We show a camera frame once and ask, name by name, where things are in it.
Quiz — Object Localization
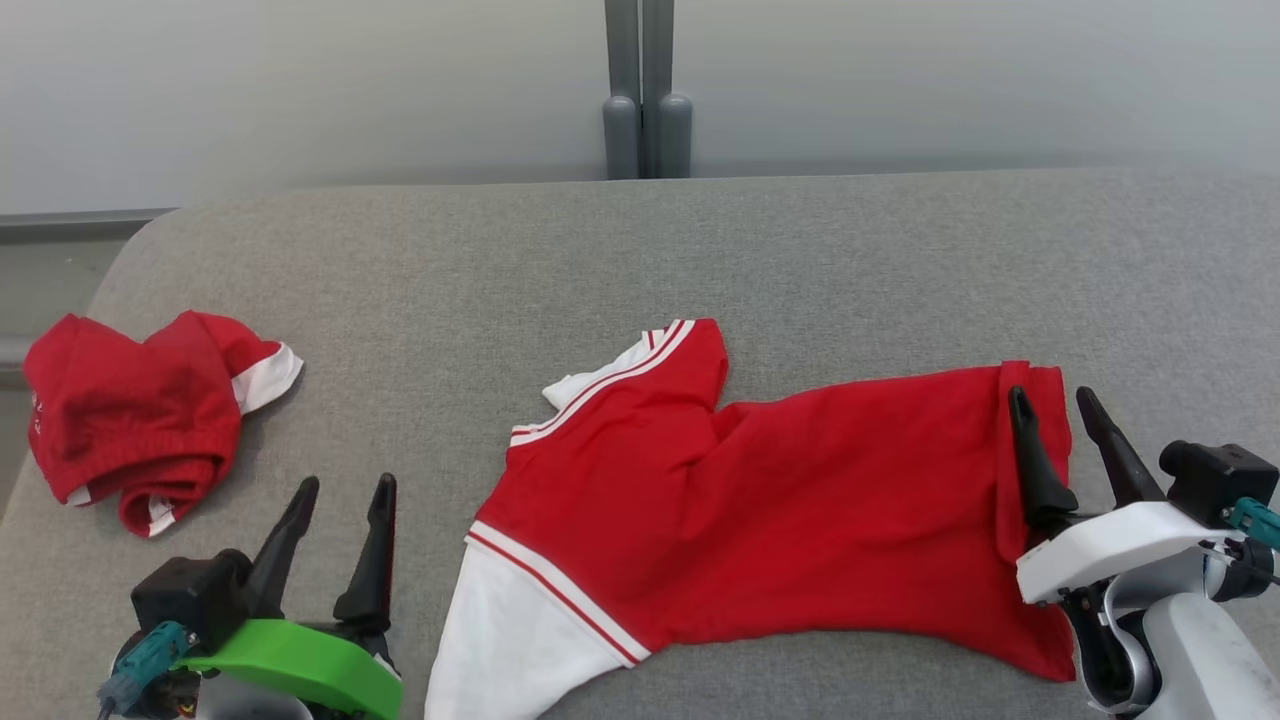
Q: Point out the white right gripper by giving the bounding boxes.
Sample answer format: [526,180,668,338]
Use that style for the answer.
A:
[1008,385,1247,607]

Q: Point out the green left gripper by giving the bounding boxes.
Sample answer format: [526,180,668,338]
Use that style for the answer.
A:
[180,473,404,720]

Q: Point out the red shorts with white trim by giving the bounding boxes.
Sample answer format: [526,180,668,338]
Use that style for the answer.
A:
[22,310,305,539]

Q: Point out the red jersey with white sleeves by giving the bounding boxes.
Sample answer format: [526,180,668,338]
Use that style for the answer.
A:
[424,318,1081,720]

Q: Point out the grey wall base rail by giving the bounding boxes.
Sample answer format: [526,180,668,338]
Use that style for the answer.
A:
[0,207,177,244]

